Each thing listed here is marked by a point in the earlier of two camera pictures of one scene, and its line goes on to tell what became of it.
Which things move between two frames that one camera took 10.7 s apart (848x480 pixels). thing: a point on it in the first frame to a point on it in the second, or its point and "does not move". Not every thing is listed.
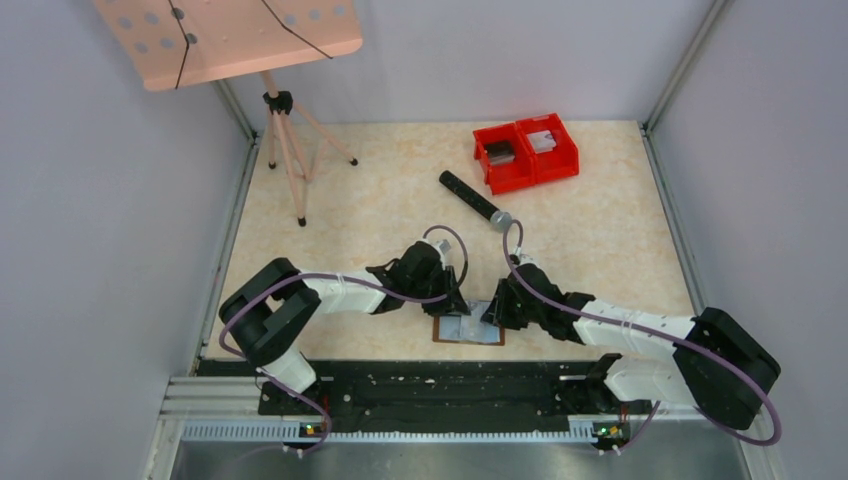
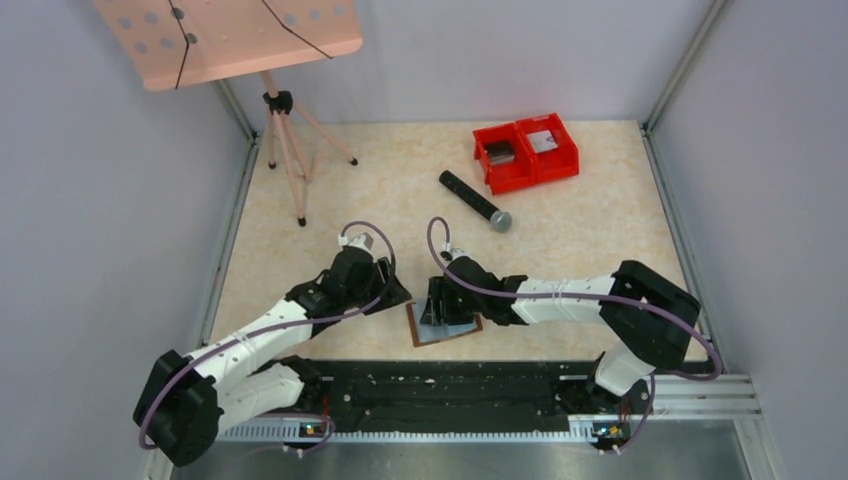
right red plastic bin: [554, 152] does not move
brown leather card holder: [466, 329] to [423, 334]
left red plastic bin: [507, 157] does not move
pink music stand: [174, 43] does not move
